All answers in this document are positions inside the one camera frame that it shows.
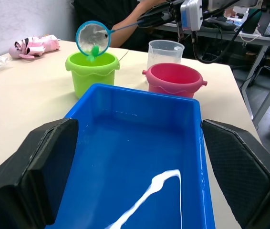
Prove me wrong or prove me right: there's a person in black shirt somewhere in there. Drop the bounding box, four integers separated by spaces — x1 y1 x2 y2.
73 0 181 58

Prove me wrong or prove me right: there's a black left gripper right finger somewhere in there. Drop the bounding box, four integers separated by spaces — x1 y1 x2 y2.
201 119 270 229

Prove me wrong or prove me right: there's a blue round fish net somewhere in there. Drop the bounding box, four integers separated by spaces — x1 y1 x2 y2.
75 21 141 57

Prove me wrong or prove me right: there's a green toy bucket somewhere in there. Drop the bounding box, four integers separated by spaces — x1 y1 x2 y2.
65 52 121 99

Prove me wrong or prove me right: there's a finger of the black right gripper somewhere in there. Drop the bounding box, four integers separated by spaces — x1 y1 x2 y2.
136 13 172 29
140 0 174 20

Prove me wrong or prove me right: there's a clear plastic measuring cup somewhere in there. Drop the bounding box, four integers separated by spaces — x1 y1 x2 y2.
146 40 185 84

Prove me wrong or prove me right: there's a pink toy bucket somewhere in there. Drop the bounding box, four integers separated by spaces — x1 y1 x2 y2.
142 62 208 99

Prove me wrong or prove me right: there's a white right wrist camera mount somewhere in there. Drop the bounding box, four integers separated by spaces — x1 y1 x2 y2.
180 0 204 31

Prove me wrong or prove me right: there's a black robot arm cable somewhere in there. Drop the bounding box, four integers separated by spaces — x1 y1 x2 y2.
191 7 264 64

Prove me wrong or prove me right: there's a pink folded umbrella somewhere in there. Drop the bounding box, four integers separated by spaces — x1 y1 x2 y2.
8 34 61 60

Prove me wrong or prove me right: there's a dark green bottle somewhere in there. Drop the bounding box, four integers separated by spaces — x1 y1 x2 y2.
241 9 262 34

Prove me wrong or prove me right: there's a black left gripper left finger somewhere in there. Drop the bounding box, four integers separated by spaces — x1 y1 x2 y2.
0 117 79 229

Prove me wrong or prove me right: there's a blue plastic tub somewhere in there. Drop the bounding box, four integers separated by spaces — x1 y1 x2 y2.
44 83 216 229

